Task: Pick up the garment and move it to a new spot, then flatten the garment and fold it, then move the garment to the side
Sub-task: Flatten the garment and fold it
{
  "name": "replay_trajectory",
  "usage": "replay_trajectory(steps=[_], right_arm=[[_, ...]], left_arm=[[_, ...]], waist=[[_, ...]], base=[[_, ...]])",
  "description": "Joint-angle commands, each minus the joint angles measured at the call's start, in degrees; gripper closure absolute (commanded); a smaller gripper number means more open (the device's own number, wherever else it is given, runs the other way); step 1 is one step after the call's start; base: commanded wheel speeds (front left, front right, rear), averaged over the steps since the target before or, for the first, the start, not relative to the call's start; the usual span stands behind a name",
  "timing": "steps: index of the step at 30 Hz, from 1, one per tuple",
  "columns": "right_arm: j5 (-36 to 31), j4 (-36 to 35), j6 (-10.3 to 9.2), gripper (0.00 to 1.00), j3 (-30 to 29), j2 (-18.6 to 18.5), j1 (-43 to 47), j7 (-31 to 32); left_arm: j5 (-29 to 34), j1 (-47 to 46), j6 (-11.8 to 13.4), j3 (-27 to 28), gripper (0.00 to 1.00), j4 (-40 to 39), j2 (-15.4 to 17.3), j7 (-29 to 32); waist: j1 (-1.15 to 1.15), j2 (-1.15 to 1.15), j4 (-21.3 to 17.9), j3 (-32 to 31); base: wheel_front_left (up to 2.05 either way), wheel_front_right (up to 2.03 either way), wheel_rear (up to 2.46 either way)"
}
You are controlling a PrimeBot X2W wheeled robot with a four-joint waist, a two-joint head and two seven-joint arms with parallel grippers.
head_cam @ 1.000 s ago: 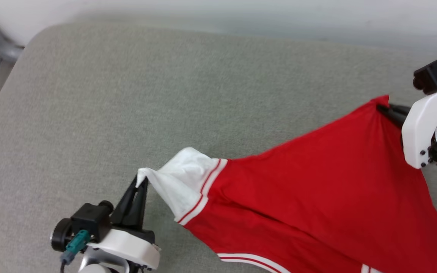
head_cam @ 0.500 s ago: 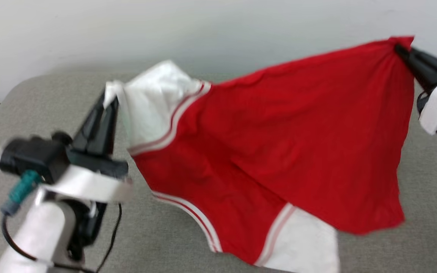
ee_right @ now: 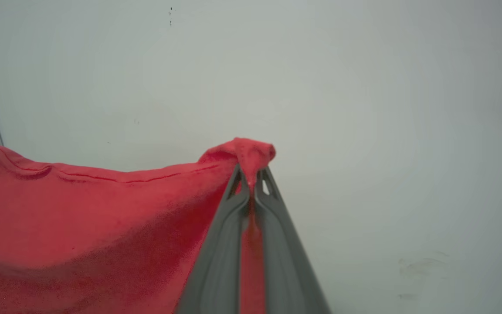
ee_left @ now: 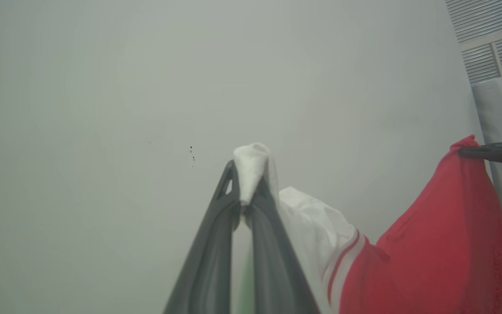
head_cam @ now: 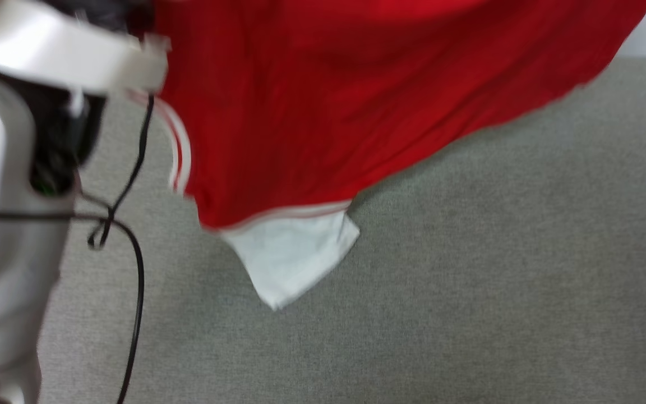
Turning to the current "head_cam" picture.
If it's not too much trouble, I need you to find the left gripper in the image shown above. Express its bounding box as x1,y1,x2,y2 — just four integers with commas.
29,84,108,196

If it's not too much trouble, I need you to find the red and white jersey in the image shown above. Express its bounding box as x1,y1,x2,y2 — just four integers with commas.
127,0,646,312

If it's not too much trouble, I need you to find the grey fabric sofa cushion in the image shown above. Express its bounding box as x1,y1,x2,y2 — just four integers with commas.
37,56,646,404

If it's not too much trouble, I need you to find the black cable with teal plug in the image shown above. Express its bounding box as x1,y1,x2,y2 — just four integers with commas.
87,95,155,250

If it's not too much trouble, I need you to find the thin black cable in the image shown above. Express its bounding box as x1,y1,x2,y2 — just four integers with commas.
0,210,145,404

